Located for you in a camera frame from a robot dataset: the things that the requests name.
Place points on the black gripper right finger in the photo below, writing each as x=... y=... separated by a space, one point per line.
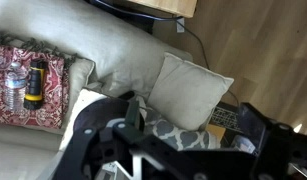
x=286 y=150

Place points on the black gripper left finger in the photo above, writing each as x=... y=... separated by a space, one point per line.
x=89 y=146

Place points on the black fedora hat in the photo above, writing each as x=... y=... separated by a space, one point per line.
x=99 y=111

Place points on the white plastic packaging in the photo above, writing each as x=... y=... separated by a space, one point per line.
x=243 y=144

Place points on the pink patterned folded cloth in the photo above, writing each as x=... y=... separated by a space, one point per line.
x=49 y=96

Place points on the black woven basket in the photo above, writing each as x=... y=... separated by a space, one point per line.
x=226 y=118

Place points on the black and yellow flashlight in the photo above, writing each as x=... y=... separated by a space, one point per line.
x=34 y=83

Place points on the grey white patterned pillow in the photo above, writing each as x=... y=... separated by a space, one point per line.
x=179 y=136

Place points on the clear plastic water bottle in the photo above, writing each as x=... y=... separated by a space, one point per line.
x=15 y=86

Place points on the beige fabric sofa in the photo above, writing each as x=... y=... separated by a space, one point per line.
x=109 y=43

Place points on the plain beige throw pillow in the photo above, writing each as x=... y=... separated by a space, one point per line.
x=186 y=90

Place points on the light wooden table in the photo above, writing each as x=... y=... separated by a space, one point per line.
x=166 y=5

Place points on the white wall plug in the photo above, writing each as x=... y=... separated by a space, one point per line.
x=180 y=25

